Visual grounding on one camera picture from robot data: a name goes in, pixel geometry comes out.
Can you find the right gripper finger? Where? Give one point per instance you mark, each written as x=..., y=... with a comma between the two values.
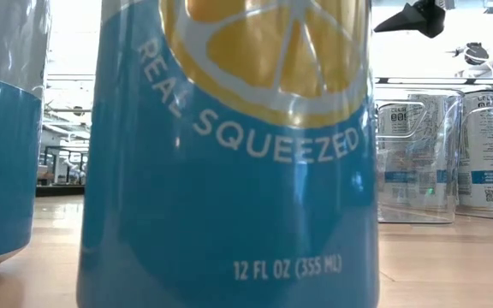
x=422, y=17

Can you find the blue lemon soda can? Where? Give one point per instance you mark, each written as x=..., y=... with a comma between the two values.
x=2, y=149
x=229, y=192

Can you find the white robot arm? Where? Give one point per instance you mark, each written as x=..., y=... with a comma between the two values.
x=73, y=167

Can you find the black framed workstation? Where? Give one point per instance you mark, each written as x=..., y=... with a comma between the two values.
x=49, y=162

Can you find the black bench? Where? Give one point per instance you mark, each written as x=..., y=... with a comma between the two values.
x=58, y=190

